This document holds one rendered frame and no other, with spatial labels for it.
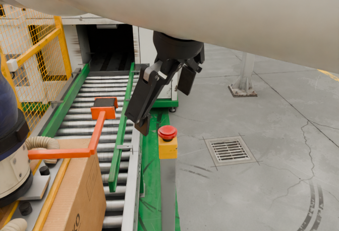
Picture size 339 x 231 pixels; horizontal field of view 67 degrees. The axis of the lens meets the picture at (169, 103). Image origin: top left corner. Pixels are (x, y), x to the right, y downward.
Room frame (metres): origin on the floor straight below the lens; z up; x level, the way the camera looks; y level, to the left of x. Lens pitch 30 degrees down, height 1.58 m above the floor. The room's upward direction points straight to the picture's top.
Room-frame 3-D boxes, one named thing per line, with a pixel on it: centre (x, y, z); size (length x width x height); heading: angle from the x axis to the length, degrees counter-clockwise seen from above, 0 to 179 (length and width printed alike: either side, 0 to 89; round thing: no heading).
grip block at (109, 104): (0.84, 0.25, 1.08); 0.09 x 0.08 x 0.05; 93
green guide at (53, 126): (1.66, 0.83, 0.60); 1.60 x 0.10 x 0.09; 3
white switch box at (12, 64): (1.43, 0.93, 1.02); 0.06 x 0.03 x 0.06; 3
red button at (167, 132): (0.75, 0.01, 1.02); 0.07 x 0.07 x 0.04
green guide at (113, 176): (1.69, 0.29, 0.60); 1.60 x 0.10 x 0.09; 3
